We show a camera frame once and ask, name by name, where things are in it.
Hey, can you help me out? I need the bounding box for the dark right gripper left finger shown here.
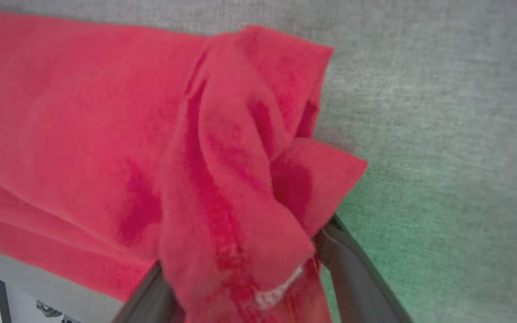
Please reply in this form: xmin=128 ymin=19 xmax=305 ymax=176
xmin=110 ymin=260 xmax=186 ymax=323

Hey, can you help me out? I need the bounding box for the red white sports jersey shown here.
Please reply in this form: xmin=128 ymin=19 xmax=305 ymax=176
xmin=0 ymin=4 xmax=369 ymax=323

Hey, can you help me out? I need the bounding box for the black thin frame bar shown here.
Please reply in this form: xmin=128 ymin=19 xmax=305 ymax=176
xmin=0 ymin=277 xmax=13 ymax=323

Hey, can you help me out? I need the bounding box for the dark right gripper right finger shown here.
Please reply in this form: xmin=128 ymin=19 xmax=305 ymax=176
xmin=314 ymin=213 xmax=415 ymax=323

